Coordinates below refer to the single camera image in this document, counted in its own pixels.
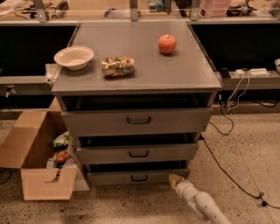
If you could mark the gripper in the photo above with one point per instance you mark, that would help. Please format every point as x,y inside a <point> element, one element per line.
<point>183,186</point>

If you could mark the grey bottom drawer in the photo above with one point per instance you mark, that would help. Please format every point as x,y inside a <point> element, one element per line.
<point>136,173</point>

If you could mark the grey drawer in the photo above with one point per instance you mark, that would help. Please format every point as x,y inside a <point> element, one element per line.
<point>136,173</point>
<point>104,150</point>
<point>136,121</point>

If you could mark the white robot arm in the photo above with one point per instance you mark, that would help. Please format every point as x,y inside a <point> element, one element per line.
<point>201,203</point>

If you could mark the grey middle drawer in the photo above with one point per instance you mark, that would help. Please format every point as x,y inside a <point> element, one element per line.
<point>104,150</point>

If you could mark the grey drawer cabinet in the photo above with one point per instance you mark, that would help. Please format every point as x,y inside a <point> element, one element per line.
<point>180,80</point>

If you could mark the grey top drawer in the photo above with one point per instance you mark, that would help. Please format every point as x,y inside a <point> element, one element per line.
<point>136,121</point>

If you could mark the orange snack bag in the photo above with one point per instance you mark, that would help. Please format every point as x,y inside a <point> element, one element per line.
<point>61,156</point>

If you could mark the green snack bag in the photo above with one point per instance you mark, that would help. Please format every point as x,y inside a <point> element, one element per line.
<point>62,140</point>

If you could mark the shiny snack bag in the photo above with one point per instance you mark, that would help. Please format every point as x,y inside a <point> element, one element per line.
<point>118,66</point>

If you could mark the white power strip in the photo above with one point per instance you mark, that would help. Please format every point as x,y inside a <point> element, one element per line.
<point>255,72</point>

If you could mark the red apple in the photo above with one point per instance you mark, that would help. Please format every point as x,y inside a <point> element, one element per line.
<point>167,44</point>

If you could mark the open cardboard box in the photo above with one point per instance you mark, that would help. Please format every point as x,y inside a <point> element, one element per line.
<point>29,145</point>

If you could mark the white paper bowl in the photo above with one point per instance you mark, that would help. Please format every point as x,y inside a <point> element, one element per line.
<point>74,57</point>

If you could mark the pink storage box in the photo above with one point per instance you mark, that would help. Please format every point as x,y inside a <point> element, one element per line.
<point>214,8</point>

